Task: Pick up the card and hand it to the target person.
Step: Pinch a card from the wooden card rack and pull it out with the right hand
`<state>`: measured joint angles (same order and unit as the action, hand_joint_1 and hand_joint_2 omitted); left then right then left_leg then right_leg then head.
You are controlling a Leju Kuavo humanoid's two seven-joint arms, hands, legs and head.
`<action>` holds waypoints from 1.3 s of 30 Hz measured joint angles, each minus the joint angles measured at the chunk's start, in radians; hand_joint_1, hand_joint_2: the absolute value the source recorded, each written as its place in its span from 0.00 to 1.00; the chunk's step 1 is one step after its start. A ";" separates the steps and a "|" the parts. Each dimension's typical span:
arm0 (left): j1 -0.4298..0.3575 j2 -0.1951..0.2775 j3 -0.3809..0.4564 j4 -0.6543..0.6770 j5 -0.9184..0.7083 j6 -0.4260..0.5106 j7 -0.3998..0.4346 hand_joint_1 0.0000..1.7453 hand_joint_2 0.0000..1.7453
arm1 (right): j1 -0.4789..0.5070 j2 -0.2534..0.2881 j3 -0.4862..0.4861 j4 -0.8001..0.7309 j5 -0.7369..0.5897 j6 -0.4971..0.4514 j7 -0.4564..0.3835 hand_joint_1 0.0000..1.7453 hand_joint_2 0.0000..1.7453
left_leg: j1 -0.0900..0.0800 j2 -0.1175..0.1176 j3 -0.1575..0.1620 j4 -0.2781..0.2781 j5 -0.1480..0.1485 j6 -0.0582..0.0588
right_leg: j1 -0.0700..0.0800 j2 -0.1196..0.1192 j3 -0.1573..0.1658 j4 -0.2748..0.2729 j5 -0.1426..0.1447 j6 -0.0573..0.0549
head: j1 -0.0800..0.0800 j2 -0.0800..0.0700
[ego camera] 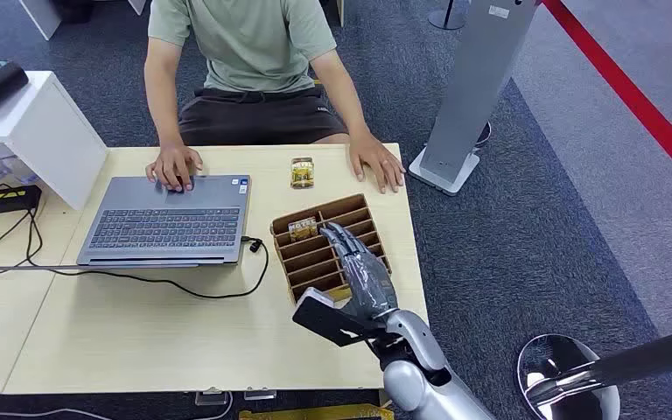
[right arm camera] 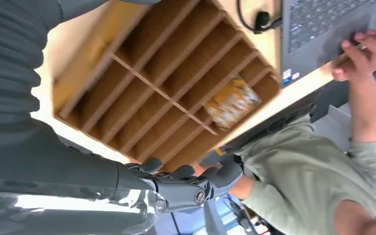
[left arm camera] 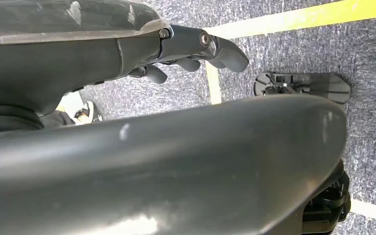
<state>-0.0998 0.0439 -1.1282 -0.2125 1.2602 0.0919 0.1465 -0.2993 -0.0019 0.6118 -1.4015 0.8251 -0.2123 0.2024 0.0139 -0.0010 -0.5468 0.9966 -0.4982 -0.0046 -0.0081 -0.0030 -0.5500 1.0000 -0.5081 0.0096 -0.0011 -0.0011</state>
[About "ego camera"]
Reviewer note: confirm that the thin grey metal strip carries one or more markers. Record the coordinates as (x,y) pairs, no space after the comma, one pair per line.
(23,268)

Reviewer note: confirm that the person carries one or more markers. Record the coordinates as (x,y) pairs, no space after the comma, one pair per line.
(255,46)

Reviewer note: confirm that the white furniture panel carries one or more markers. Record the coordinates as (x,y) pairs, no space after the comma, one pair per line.
(40,14)

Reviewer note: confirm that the grey laptop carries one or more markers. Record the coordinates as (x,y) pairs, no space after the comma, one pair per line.
(168,223)

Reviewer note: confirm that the grey kiosk stand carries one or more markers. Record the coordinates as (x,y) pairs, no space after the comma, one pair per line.
(475,87)

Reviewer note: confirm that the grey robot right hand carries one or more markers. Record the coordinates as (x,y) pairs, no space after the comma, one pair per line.
(365,278)

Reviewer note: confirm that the black power adapter yellow label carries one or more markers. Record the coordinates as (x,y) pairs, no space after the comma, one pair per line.
(8,199)

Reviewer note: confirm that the person's left hand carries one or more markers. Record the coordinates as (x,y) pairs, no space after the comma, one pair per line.
(376,162)

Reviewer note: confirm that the person's right forearm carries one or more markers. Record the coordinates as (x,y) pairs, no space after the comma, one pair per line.
(165,110)

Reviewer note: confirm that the white box cabinet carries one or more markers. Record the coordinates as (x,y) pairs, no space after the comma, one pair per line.
(52,145)

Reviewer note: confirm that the clear plastic clamp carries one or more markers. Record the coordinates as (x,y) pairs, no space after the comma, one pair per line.
(260,395)
(211,397)

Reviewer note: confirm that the person's right hand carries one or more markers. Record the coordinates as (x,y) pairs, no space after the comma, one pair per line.
(172,165)

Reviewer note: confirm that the hotel card with forest print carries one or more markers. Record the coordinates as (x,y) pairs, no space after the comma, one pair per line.
(302,173)
(302,228)

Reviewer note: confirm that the wooden slotted card holder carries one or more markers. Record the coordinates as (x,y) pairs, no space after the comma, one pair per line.
(313,261)

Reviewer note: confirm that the round metal stand base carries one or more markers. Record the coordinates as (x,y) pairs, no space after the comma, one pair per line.
(446,20)

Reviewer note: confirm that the person's left forearm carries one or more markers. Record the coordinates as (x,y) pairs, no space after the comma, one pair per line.
(347,104)

